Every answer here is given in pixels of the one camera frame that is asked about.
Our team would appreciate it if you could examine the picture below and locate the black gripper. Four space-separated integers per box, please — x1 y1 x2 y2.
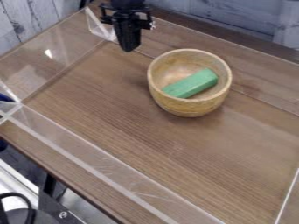
99 2 155 52

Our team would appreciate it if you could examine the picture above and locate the green rectangular block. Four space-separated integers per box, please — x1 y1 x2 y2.
163 68 219 99

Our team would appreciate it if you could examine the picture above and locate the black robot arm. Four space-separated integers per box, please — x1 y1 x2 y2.
99 0 155 53

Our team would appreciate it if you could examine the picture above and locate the light wooden bowl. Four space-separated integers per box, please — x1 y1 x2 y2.
147 49 232 117

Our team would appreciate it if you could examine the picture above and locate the black table leg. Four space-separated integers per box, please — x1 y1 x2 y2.
43 174 57 197

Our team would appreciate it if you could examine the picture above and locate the clear acrylic tray enclosure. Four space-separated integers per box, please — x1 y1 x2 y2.
0 6 299 224

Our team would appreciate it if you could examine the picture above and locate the black metal bracket with bolt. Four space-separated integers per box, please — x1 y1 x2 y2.
36 191 85 224

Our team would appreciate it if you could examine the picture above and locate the black cable loop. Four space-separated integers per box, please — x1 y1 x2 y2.
0 192 37 224

